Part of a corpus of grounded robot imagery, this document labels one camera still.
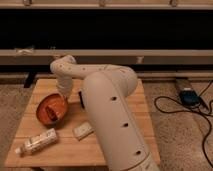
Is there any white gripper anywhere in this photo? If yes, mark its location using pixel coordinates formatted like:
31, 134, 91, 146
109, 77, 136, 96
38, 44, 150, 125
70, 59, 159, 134
56, 77, 73, 98

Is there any orange ceramic bowl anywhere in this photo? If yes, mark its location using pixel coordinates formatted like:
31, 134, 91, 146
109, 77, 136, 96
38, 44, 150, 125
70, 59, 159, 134
36, 93, 68, 126

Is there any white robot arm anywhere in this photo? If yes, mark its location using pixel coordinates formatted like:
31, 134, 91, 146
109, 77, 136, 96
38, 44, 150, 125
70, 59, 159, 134
50, 55, 160, 171

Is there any small white packet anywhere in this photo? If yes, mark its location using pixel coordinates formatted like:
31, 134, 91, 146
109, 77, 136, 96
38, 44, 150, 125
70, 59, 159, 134
73, 122, 93, 140

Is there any white plastic bottle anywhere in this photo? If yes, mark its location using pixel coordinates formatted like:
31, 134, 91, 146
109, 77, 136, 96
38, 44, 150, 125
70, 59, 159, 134
15, 128, 58, 156

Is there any wooden table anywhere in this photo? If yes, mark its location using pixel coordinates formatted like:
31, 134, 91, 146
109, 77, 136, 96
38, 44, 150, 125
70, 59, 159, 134
4, 78, 161, 168

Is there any blue power box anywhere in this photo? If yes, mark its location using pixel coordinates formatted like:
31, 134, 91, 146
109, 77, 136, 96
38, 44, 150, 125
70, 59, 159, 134
179, 89, 200, 106

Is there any long wooden shelf rail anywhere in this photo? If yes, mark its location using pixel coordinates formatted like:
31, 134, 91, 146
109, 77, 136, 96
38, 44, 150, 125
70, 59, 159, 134
0, 49, 213, 65

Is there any black cable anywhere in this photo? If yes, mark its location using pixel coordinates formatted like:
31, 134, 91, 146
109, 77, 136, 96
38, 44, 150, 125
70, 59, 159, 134
153, 79, 213, 168

